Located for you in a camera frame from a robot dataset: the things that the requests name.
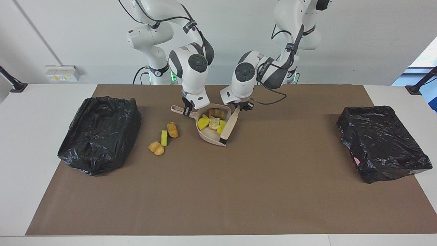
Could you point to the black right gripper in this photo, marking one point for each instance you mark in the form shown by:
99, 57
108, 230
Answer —
185, 101

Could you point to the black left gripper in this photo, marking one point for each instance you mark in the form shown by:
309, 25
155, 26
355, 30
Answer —
243, 103

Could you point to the notched yellow sponge piece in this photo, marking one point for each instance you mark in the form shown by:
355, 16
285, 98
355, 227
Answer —
203, 123

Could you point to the beige hand brush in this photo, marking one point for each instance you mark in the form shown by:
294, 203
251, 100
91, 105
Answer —
230, 124

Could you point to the orange striped bread piece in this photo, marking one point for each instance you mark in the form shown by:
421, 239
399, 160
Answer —
216, 112

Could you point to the beige sponge chunk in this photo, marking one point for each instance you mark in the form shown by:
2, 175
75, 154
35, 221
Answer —
214, 123

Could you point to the yellow sponge wedge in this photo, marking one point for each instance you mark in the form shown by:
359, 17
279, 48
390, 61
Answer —
221, 127

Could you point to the beige plastic dustpan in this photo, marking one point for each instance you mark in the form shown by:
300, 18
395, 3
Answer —
210, 137

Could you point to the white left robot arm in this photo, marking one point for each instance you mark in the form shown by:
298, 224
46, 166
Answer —
242, 87

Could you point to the black bag lined pink bin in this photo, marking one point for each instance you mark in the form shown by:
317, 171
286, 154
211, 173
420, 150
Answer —
382, 143

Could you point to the brown bread roll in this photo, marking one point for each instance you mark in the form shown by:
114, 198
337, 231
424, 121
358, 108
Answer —
172, 130

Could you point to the yellow green sponge block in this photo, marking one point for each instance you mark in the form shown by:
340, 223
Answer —
164, 138

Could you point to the orange striped croissant piece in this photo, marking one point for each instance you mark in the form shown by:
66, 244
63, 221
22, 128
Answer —
156, 148

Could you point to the brown table mat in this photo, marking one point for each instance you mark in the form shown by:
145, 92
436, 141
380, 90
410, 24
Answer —
218, 205

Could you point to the black stand foot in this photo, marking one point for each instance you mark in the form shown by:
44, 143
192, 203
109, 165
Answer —
17, 87
414, 89

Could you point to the white wall socket strip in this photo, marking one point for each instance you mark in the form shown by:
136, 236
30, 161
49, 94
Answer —
61, 73

